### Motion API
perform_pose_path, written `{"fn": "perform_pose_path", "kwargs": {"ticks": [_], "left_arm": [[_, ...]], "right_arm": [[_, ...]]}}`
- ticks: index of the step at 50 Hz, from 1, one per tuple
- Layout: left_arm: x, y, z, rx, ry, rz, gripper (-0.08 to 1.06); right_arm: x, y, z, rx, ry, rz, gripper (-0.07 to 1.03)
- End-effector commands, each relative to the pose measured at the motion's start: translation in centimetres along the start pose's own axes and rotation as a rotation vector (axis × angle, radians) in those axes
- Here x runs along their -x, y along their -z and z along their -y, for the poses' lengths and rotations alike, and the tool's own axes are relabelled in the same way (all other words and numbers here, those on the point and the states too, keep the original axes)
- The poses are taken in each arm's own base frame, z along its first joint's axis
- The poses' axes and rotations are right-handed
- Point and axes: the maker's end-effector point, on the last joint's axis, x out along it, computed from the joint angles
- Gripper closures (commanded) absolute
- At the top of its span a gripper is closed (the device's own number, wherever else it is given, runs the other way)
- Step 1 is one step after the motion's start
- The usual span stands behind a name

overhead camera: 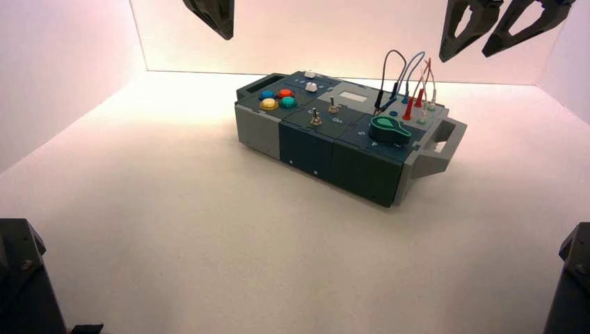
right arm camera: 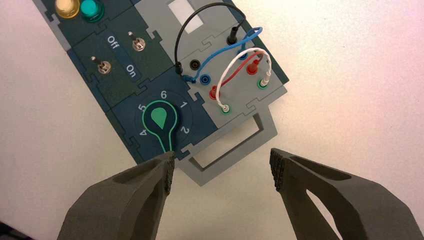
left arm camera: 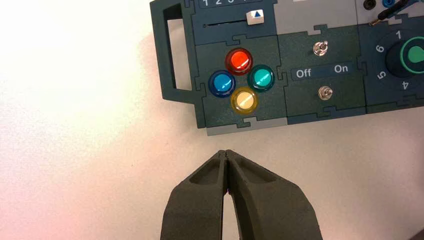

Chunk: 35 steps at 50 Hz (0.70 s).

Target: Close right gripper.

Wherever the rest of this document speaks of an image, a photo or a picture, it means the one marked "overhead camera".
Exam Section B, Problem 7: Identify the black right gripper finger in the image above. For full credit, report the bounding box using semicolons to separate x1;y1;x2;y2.
438;0;504;63
481;0;577;58

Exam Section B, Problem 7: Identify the red jumper cable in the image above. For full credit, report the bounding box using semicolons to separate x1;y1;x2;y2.
402;57;433;122

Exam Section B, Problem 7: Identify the blue jumper cable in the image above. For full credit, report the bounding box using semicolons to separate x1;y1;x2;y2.
397;51;426;105

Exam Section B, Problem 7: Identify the small grey display screen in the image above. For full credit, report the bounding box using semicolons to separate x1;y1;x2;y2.
338;90;369;104

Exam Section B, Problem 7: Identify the teal and grey task box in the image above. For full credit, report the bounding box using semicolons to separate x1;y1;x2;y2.
234;70;468;208

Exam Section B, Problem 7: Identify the black jumper cable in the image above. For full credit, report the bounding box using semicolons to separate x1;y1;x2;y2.
374;49;408;116

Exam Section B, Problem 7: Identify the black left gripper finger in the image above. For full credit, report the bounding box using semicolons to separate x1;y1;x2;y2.
182;0;235;41

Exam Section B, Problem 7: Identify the white jumper cable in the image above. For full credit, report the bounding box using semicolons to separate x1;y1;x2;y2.
416;69;438;125

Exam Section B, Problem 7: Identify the green pointer rotary knob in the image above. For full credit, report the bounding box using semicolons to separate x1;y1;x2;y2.
369;116;412;144

